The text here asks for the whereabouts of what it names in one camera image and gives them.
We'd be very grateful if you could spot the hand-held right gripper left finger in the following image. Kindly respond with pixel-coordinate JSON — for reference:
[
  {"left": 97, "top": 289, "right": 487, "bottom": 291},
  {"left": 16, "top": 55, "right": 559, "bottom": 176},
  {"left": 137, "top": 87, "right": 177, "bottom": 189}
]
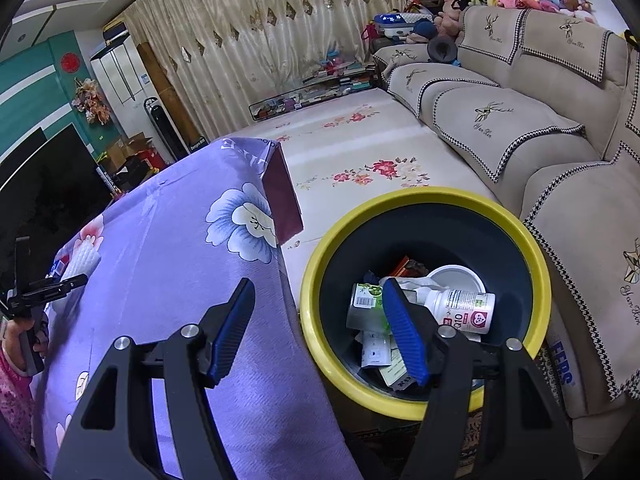
[{"left": 52, "top": 277, "right": 257, "bottom": 480}]

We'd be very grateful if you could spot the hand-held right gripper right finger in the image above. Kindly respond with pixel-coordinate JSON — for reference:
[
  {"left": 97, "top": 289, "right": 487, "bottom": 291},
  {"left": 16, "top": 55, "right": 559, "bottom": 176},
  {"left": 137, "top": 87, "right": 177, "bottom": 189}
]
[{"left": 382, "top": 277, "right": 583, "bottom": 480}]

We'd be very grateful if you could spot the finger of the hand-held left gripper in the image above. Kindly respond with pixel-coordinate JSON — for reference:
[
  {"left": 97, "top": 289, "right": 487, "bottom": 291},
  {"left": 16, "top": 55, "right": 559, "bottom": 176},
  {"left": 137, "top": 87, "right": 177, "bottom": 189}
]
[
  {"left": 14, "top": 236, "right": 26, "bottom": 306},
  {"left": 7, "top": 274, "right": 87, "bottom": 311}
]

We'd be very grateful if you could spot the white foam fruit net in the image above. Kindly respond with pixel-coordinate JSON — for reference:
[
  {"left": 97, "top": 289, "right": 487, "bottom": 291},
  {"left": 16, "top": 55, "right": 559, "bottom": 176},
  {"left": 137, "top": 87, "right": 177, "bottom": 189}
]
[{"left": 52, "top": 240, "right": 103, "bottom": 311}]

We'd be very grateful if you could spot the white tissue paper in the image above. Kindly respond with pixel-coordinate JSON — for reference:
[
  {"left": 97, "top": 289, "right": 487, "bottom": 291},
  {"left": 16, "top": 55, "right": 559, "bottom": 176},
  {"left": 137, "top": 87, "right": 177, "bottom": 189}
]
[{"left": 380, "top": 272, "right": 436, "bottom": 306}]

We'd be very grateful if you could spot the white plastic bottle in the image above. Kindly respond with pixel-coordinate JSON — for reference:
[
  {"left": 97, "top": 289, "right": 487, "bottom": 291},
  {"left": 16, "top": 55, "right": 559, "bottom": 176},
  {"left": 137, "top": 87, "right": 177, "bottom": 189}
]
[{"left": 425, "top": 287, "right": 497, "bottom": 336}]

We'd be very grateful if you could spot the yellow rimmed dark trash bin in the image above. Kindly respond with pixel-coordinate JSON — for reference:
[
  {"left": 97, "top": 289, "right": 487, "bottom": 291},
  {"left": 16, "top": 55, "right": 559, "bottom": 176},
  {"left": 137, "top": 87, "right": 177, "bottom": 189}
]
[{"left": 298, "top": 186, "right": 553, "bottom": 421}]

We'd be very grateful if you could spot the person's left forearm pink sleeve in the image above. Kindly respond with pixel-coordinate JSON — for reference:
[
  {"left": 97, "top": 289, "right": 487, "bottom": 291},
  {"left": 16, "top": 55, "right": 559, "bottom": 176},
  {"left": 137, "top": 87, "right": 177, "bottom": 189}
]
[{"left": 0, "top": 355, "right": 36, "bottom": 441}]

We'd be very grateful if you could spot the person's left hand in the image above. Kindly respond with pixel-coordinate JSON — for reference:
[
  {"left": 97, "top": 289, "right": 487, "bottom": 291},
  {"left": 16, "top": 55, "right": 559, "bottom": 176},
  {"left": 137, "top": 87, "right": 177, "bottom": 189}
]
[{"left": 0, "top": 317, "right": 48, "bottom": 361}]

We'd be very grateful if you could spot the large black television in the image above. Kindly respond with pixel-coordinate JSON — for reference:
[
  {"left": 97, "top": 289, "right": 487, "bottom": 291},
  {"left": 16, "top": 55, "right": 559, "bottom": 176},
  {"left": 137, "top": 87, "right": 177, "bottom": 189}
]
[{"left": 0, "top": 125, "right": 113, "bottom": 281}]

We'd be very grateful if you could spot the purple floral blanket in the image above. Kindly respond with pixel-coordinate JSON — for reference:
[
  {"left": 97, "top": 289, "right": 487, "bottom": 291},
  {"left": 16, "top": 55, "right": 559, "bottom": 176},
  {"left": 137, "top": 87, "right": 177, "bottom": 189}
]
[{"left": 32, "top": 137, "right": 366, "bottom": 480}]

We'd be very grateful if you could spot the smaller black television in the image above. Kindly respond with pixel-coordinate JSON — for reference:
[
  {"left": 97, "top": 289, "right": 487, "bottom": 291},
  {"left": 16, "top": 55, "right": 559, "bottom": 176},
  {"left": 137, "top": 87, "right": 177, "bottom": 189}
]
[{"left": 0, "top": 127, "right": 47, "bottom": 163}]

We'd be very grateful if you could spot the white blue printed bag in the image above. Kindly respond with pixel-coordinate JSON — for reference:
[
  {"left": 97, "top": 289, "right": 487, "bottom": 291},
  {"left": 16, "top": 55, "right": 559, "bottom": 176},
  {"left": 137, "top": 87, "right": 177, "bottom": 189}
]
[{"left": 542, "top": 332, "right": 588, "bottom": 416}]

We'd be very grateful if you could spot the open cardboard box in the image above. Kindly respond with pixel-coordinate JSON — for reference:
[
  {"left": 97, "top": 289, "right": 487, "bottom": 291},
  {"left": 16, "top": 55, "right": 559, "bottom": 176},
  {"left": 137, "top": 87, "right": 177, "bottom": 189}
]
[{"left": 102, "top": 132, "right": 153, "bottom": 171}]

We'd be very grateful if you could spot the hanging dried flower decoration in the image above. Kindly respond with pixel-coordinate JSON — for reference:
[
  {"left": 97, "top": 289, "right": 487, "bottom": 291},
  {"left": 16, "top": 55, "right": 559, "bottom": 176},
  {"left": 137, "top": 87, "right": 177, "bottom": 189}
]
[{"left": 72, "top": 77, "right": 111, "bottom": 126}]

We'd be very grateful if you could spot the black tower fan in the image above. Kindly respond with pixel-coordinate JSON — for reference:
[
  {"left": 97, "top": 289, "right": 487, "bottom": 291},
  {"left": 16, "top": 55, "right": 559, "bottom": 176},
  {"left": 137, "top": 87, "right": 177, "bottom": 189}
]
[{"left": 143, "top": 96, "right": 176, "bottom": 165}]

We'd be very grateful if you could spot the white standing air conditioner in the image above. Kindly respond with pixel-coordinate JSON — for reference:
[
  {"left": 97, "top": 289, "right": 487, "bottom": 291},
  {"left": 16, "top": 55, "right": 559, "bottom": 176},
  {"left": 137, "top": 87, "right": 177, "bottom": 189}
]
[{"left": 90, "top": 35, "right": 156, "bottom": 126}]

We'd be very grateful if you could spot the beige sofa with deer covers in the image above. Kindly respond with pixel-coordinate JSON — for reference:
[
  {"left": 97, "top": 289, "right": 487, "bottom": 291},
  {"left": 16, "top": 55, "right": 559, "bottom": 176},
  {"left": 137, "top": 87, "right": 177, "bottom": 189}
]
[{"left": 372, "top": 5, "right": 640, "bottom": 456}]

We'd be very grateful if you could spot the low shelf with books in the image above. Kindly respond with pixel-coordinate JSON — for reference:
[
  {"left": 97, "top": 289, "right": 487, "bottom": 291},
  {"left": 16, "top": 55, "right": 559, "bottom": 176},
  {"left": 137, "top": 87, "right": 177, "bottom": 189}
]
[{"left": 248, "top": 62, "right": 381, "bottom": 122}]

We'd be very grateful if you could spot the cream patterned curtain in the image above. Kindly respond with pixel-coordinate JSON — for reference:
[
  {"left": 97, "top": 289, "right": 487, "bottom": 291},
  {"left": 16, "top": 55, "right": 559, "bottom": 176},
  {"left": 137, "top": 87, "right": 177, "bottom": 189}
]
[{"left": 122, "top": 0, "right": 408, "bottom": 141}]

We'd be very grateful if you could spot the dark neck pillow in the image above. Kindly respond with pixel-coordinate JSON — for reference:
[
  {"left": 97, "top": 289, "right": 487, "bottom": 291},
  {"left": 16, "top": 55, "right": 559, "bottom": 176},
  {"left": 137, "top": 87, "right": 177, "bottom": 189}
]
[{"left": 427, "top": 35, "right": 458, "bottom": 65}]

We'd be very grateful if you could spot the blue white starred bag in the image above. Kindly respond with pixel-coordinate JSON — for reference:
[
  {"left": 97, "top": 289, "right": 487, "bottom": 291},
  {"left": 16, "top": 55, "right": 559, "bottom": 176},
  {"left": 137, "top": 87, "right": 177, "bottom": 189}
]
[{"left": 374, "top": 10, "right": 436, "bottom": 41}]

